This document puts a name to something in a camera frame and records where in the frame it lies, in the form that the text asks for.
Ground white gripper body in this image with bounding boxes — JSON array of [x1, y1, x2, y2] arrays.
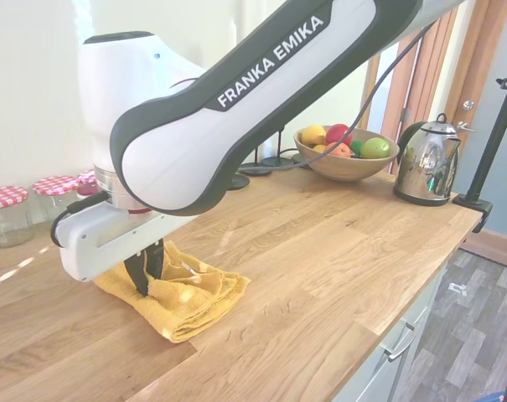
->
[[53, 204, 184, 283]]

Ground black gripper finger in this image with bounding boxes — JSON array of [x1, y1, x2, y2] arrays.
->
[[145, 239, 167, 280], [124, 250, 151, 297]]

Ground yellow terry towel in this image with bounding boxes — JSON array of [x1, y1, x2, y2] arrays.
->
[[94, 240, 252, 345]]

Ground pale grey counter cabinet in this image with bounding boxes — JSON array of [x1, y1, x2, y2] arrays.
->
[[331, 246, 462, 402]]

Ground black candle holder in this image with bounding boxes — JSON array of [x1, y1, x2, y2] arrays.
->
[[238, 145, 275, 177], [226, 173, 251, 191], [261, 128, 297, 169]]

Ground yellow lemon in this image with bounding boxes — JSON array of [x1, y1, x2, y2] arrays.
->
[[300, 123, 328, 146]]

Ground orange fruit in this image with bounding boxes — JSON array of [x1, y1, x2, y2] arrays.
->
[[325, 142, 352, 158]]

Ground wooden fruit bowl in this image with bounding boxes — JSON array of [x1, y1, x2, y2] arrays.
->
[[293, 125, 401, 183]]

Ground red apple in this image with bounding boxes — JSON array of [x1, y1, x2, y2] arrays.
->
[[324, 122, 354, 146]]

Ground green apple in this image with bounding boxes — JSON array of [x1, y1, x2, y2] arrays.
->
[[360, 137, 391, 161]]

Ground stainless steel kettle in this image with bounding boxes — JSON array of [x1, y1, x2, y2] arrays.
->
[[392, 111, 464, 208]]

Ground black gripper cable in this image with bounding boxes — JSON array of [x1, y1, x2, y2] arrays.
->
[[50, 22, 438, 249]]

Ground silver drawer handle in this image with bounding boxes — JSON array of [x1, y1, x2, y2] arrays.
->
[[381, 321, 418, 363]]

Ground black camera stand with clamp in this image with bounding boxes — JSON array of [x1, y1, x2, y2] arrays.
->
[[453, 61, 507, 234]]

